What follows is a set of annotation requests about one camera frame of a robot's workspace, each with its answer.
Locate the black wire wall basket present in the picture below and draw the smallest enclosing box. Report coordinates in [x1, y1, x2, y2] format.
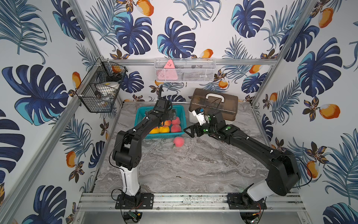
[76, 58, 128, 113]

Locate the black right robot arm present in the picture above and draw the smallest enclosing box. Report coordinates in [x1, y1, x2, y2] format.
[184, 108, 301, 210]

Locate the pink peach top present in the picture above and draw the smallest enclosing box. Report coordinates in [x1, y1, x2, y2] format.
[173, 136, 185, 147]

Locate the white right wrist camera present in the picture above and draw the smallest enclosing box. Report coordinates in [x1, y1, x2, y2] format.
[192, 107, 208, 126]

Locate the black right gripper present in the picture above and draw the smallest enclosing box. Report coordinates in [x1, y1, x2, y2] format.
[183, 119, 217, 138]

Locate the white bowl in wire basket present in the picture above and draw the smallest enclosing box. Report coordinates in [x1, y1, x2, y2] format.
[96, 82, 120, 97]

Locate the teal plastic basket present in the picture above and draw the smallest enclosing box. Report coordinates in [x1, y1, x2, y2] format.
[134, 105, 187, 139]

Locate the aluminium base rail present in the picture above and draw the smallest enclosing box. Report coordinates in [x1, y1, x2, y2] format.
[77, 193, 306, 212]

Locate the brown white storage box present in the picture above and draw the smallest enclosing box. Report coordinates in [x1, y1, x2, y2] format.
[188, 88, 239, 124]

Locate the clear wall shelf tray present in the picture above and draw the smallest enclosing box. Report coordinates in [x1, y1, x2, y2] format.
[154, 58, 216, 83]

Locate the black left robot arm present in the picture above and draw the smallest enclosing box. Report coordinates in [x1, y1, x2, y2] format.
[112, 98, 176, 208]

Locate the pink triangle object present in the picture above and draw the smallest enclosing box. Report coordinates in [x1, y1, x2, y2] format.
[157, 59, 178, 82]

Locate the pink peach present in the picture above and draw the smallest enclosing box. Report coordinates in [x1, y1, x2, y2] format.
[173, 136, 185, 147]
[172, 117, 181, 125]
[170, 124, 182, 133]

